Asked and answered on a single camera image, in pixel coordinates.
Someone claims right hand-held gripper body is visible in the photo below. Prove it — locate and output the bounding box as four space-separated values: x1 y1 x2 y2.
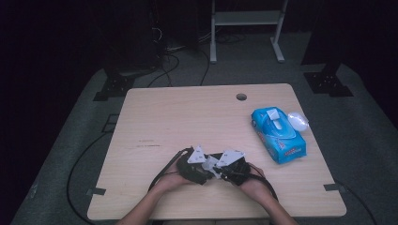
215 149 252 187

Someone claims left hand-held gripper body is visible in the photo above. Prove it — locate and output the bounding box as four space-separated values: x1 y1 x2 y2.
176 144 208 185

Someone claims blue wet wipe packet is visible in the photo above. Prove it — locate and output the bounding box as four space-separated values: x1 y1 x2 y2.
251 106 311 165

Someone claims person's left hand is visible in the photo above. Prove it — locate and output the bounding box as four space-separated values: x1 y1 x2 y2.
155 164 197 196

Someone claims person's right hand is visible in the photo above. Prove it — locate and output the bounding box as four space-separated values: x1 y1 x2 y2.
232 163 277 206

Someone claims grey tape strip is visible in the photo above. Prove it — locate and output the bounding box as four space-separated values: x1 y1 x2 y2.
323 183 346 192
85 187 107 197

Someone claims black stand base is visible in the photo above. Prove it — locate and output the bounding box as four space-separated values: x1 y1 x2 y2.
303 64 355 98
92 73 136 102

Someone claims white metal stand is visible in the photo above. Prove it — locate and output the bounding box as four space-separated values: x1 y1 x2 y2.
209 0 289 65

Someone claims left hand-held gripper black cable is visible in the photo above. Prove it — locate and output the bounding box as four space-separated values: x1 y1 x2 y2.
147 146 195 192

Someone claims hand-held gripper black cable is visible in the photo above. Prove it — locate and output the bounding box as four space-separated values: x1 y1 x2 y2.
147 146 195 192
248 163 279 201

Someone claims right hand-held gripper black cable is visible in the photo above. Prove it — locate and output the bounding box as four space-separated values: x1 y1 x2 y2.
248 163 279 201

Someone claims looped black floor cable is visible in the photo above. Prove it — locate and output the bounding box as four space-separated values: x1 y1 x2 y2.
146 52 181 88

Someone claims straight black floor cable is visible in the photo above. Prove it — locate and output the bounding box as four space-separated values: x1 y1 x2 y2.
199 48 211 86

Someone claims long black floor cable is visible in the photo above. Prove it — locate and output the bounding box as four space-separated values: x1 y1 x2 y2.
66 130 109 225

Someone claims thin black floor cable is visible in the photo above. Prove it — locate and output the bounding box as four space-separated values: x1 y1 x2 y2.
334 179 379 225

